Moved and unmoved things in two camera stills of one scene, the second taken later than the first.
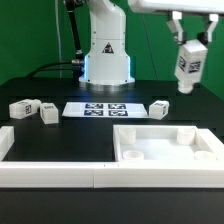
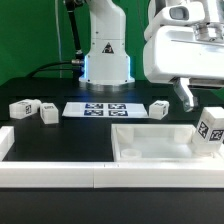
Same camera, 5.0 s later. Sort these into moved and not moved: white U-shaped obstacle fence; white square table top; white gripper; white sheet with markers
Moved: white gripper
Not moved: white sheet with markers; white square table top; white U-shaped obstacle fence
